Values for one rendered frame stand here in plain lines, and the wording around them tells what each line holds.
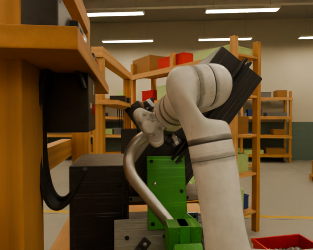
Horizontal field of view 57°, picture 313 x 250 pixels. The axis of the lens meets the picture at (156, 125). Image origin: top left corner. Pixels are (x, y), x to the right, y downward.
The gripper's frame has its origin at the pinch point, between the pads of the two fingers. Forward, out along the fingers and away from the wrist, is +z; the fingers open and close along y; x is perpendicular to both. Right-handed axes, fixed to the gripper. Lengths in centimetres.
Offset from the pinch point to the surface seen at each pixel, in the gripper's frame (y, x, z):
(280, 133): -173, -562, 687
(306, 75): -69, -750, 657
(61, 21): 27.2, 10.0, -18.2
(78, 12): 64, -15, 44
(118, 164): -2.1, 10.4, 18.6
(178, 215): -23.9, 5.0, 10.7
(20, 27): 23.7, 18.5, -27.0
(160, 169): -10.4, 1.8, 11.3
